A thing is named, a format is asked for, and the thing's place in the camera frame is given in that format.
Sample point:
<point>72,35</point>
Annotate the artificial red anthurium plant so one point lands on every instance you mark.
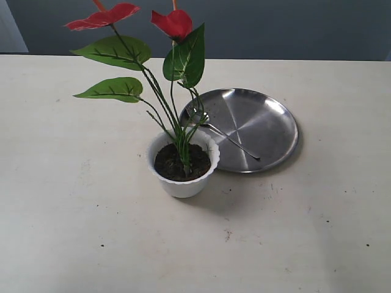
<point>184,65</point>

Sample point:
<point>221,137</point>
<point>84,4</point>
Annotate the small metal spoon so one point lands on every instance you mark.
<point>198,117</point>

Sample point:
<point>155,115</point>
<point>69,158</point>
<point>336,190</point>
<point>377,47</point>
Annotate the round stainless steel plate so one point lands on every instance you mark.
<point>257,121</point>

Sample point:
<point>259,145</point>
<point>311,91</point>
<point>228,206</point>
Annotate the white scalloped plastic pot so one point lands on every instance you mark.
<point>184,189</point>

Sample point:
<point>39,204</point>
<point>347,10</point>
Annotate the dark brown potting soil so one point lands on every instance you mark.
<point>168,163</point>

